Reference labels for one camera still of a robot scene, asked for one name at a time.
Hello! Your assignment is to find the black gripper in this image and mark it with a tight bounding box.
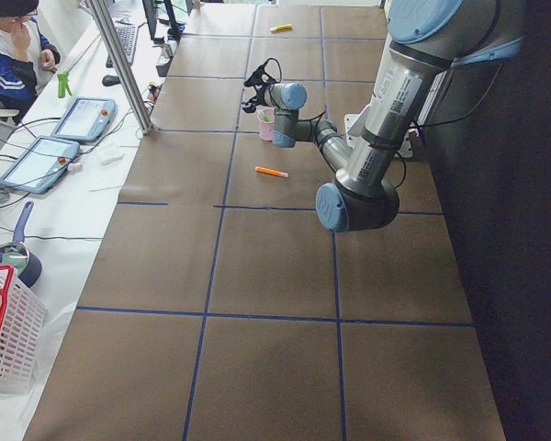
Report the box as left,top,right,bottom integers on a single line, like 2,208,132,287
242,82,276,113

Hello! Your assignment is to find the orange highlighter pen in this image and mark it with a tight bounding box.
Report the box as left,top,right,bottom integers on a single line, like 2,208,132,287
254,166,289,178

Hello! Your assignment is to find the yellow highlighter pen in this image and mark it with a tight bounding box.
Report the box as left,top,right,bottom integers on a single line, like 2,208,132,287
269,24,293,33

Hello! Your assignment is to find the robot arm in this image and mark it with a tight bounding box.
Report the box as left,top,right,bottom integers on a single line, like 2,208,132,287
242,1,526,232

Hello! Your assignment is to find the pink mesh pen holder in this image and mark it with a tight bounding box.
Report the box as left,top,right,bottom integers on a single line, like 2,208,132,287
257,107,275,141

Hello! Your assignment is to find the black keyboard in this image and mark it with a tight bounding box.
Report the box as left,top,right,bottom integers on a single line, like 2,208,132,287
114,22,139,65

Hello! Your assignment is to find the black computer mouse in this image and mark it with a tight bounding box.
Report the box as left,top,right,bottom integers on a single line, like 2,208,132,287
101,74,120,87

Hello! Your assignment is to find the upper teach pendant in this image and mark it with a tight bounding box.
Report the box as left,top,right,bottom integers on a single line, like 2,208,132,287
51,96,117,142

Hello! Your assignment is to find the teach pendant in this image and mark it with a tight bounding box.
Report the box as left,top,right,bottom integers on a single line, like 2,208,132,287
51,96,117,142
0,136,80,194

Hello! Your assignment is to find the lower teach pendant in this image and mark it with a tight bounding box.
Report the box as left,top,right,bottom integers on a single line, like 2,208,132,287
0,136,80,194

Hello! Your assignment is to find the seated person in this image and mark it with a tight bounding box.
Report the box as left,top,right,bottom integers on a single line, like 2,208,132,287
0,0,61,123

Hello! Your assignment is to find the blue saucepan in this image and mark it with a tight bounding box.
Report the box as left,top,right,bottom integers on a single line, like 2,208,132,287
0,201,42,288

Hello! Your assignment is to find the red white plastic basket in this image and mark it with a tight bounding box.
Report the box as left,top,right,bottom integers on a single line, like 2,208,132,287
0,266,46,400

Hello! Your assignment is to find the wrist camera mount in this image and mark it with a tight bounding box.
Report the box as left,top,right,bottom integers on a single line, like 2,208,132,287
243,63,270,89

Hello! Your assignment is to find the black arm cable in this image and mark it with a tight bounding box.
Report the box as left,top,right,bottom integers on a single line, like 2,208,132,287
261,57,284,86

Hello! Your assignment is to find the aluminium frame post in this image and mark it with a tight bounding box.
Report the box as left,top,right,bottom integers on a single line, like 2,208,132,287
87,0,154,136

